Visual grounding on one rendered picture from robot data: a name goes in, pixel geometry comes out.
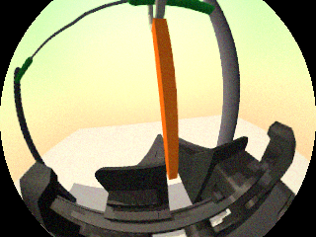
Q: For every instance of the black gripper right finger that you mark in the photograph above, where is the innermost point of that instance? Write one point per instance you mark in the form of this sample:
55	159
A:
196	163

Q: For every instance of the orange handle with grey loop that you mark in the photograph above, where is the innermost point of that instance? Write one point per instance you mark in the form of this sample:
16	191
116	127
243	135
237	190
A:
167	84

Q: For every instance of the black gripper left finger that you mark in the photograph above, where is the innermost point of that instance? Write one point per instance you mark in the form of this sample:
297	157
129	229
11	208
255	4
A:
149	174

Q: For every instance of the grey curved wire with green sections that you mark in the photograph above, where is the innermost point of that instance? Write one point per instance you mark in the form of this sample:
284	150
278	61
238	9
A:
96	198

